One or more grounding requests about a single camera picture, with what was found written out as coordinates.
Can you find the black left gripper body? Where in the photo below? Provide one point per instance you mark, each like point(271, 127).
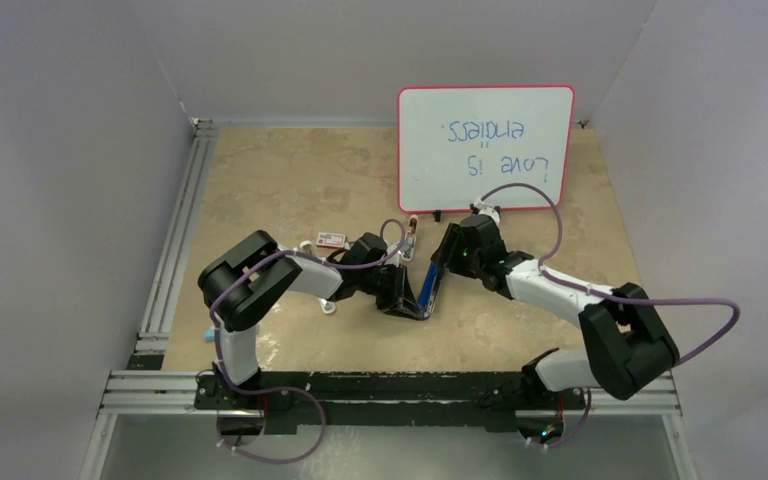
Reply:
point(386, 285)

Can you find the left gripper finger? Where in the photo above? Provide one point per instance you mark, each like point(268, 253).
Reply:
point(407, 294)
point(409, 311)

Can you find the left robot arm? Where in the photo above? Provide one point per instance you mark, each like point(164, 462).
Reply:
point(241, 287)

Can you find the blue lighter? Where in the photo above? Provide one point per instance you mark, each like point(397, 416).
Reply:
point(429, 289)

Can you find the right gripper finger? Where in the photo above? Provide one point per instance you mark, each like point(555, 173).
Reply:
point(456, 260)
point(449, 243)

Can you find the front aluminium rail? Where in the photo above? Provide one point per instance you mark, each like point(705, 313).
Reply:
point(161, 392)

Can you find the pink white eraser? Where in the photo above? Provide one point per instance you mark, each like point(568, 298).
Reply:
point(409, 247)

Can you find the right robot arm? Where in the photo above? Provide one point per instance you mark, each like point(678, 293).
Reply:
point(626, 344)

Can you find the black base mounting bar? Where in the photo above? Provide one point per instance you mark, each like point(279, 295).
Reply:
point(283, 401)

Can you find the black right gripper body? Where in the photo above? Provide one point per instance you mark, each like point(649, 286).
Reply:
point(476, 262)

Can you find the pink framed whiteboard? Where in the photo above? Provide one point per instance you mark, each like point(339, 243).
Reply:
point(456, 143)

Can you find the aluminium rail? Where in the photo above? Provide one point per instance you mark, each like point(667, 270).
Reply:
point(168, 280)
point(161, 392)

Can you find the left aluminium rail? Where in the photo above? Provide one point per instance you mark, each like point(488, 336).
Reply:
point(168, 280)

